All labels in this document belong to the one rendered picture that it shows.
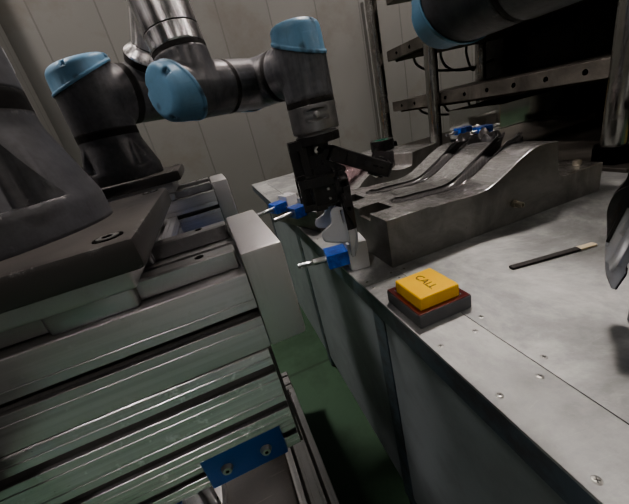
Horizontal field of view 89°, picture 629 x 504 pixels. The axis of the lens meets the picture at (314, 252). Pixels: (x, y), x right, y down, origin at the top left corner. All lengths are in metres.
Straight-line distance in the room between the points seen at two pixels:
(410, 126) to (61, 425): 3.54
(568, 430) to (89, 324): 0.38
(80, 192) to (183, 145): 2.69
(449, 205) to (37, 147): 0.55
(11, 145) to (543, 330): 0.50
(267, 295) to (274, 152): 2.81
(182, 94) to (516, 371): 0.50
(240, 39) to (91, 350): 2.93
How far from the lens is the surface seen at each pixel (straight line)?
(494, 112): 1.46
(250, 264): 0.25
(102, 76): 0.78
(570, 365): 0.42
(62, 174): 0.29
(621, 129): 1.16
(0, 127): 0.29
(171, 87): 0.48
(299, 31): 0.52
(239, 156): 2.99
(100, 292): 0.26
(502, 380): 0.39
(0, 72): 0.32
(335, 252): 0.58
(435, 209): 0.60
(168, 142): 2.98
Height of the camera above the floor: 1.08
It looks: 23 degrees down
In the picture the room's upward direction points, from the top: 14 degrees counter-clockwise
